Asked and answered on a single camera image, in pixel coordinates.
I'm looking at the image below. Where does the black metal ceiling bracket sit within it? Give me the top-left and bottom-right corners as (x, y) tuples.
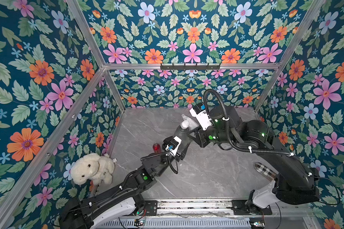
(160, 64), (220, 71)

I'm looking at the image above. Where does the small red object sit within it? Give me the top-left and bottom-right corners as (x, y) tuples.
(153, 143), (161, 154)

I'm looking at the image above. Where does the metal base rail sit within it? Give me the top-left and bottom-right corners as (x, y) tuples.
(132, 198), (311, 229)

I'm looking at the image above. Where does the striped oblong case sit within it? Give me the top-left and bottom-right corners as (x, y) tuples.
(254, 162), (279, 182)

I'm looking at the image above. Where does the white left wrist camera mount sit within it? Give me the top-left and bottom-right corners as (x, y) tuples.
(165, 136), (182, 156)

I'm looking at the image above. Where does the clear plastic spray bottle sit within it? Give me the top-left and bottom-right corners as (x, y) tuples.
(174, 127), (192, 160)

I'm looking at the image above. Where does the cream plush teddy bear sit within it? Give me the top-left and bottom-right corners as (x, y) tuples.
(71, 153), (115, 186)

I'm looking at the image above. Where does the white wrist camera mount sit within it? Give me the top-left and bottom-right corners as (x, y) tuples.
(190, 104), (213, 131)
(165, 136), (182, 156)

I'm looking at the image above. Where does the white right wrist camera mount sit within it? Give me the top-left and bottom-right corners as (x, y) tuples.
(190, 104), (213, 131)

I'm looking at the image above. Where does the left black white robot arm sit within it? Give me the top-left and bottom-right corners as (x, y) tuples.
(58, 136), (191, 229)

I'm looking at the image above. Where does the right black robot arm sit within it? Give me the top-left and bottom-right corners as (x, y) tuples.
(190, 89), (320, 209)

